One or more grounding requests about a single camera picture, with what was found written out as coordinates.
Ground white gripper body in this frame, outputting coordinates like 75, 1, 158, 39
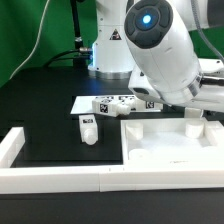
128, 59, 224, 112

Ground white square tabletop part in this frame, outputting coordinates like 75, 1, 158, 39
121, 118, 224, 168

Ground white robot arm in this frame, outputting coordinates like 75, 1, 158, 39
88, 0, 224, 112

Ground white tag sheet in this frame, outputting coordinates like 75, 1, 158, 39
71, 95, 163, 114

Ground black pole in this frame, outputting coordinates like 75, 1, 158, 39
70, 0, 86, 69

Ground white U-shaped obstacle fence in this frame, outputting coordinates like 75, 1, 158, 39
0, 121, 224, 194

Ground black cable bundle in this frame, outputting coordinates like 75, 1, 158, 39
46, 47, 94, 68

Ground white cable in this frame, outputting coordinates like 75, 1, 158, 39
10, 0, 52, 79

